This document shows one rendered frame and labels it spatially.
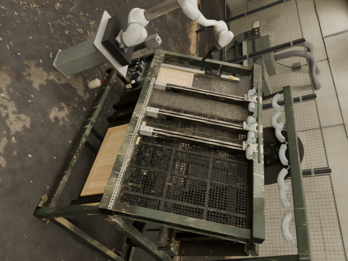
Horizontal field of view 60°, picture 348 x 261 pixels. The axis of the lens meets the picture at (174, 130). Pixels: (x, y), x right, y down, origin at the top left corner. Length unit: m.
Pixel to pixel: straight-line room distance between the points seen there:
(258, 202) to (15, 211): 2.08
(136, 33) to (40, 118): 1.28
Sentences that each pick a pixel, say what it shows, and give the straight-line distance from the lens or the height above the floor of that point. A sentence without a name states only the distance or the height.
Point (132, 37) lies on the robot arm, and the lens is 3.12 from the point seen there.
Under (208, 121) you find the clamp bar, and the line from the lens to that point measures 3.10.
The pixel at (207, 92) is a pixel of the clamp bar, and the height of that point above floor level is 1.42.
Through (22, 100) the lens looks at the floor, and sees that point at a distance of 3.26.
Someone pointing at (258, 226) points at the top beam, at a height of 1.89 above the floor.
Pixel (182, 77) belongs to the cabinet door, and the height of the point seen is 1.12.
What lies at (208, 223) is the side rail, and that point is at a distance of 2.53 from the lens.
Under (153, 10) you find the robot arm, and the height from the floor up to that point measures 1.24.
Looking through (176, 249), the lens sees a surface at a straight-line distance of 3.15.
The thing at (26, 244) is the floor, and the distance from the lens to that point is 3.14.
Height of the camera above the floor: 2.51
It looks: 26 degrees down
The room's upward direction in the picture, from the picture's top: 78 degrees clockwise
